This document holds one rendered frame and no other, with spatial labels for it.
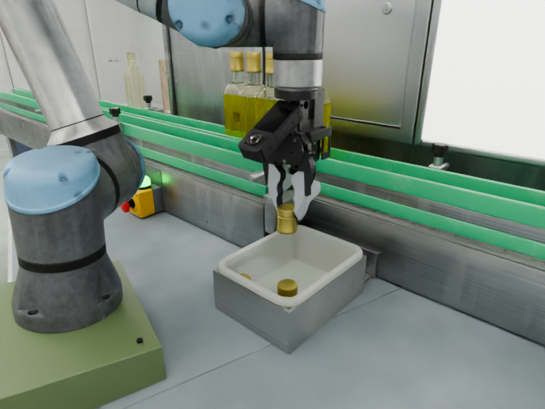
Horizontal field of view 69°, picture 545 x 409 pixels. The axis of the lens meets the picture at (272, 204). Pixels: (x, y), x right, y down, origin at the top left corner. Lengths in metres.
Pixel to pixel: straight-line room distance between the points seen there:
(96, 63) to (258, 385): 6.77
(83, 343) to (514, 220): 0.65
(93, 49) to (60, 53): 6.44
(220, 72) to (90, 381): 0.98
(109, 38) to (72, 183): 6.74
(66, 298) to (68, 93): 0.31
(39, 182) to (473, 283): 0.66
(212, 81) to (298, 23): 0.78
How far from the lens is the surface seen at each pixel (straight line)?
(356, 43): 0.96
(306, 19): 0.60
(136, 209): 1.10
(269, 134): 0.58
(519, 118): 0.85
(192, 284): 0.80
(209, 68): 1.35
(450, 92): 0.87
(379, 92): 0.93
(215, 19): 0.46
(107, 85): 7.25
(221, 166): 0.91
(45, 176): 0.57
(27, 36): 0.72
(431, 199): 0.74
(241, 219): 0.88
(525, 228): 0.72
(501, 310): 0.76
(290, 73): 0.60
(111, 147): 0.70
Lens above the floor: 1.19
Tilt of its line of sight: 23 degrees down
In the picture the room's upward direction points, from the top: straight up
